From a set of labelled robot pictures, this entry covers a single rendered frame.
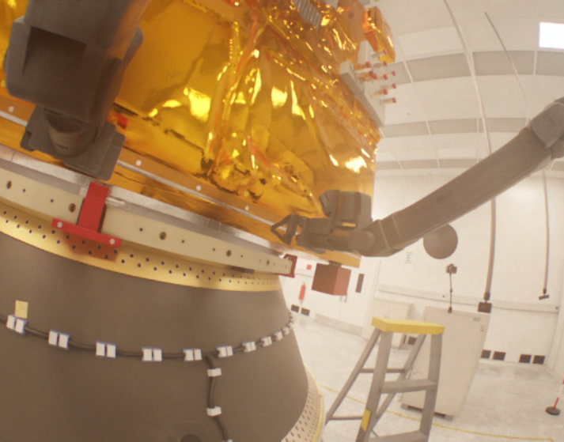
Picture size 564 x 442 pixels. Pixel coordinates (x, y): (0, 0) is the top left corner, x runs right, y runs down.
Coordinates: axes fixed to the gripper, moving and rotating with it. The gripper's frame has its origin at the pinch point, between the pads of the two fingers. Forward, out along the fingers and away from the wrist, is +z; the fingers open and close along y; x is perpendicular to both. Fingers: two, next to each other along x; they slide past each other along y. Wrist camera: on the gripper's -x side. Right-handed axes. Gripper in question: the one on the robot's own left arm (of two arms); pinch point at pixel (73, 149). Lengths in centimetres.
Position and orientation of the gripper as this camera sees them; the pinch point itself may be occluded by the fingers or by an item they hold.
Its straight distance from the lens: 42.3
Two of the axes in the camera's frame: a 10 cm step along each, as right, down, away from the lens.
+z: -7.3, -0.4, 6.8
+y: -6.4, -2.7, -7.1
